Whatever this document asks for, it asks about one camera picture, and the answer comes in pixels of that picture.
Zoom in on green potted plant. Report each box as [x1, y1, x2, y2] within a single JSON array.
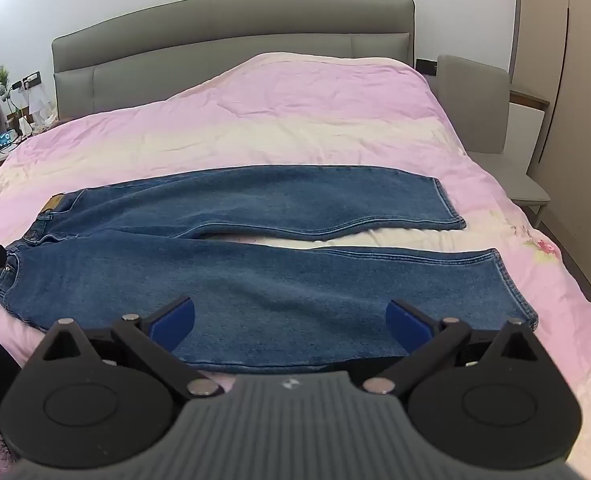
[[0, 65, 26, 117]]

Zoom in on pink floral blanket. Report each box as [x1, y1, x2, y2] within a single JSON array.
[[0, 51, 591, 461]]

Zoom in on beige wardrobe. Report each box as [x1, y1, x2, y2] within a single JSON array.
[[509, 0, 591, 311]]

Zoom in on grey chair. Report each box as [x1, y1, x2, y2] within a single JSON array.
[[435, 54, 551, 229]]

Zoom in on grey upholstered headboard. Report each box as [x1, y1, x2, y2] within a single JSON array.
[[52, 0, 416, 122]]

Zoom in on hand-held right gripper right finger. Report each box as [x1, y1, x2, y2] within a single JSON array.
[[363, 299, 541, 396]]

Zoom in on blue denim pants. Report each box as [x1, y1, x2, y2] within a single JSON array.
[[0, 165, 540, 376]]

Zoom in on white desk with wooden top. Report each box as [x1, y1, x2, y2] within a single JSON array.
[[505, 87, 551, 181]]

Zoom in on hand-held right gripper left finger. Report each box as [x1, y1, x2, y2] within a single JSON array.
[[40, 296, 224, 401]]

